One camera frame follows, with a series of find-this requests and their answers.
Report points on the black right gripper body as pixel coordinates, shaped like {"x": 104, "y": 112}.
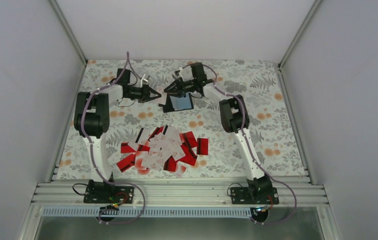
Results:
{"x": 190, "y": 86}

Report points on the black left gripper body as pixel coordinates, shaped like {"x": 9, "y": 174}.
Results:
{"x": 141, "y": 96}

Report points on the black card holder wallet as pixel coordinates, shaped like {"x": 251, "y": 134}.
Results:
{"x": 177, "y": 104}

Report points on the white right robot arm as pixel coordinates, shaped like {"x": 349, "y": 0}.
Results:
{"x": 234, "y": 120}

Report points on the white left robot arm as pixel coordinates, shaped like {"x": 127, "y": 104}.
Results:
{"x": 92, "y": 121}

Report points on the white floral card centre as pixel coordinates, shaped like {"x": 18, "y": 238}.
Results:
{"x": 161, "y": 141}

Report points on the red card centre right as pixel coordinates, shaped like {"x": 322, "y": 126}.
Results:
{"x": 189, "y": 139}

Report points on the red card far right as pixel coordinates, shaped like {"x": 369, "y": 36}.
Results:
{"x": 202, "y": 146}

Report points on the red card lower right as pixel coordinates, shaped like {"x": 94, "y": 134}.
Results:
{"x": 190, "y": 158}

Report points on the floral patterned table mat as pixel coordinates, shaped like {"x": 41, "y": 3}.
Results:
{"x": 270, "y": 127}

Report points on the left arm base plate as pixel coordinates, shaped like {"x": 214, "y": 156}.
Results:
{"x": 109, "y": 194}

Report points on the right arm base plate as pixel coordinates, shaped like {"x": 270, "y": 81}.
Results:
{"x": 243, "y": 196}

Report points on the slotted cable duct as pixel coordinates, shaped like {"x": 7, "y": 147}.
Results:
{"x": 149, "y": 212}

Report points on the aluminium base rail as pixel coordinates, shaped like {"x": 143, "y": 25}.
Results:
{"x": 188, "y": 192}

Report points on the aluminium frame post right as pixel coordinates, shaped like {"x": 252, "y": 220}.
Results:
{"x": 301, "y": 30}

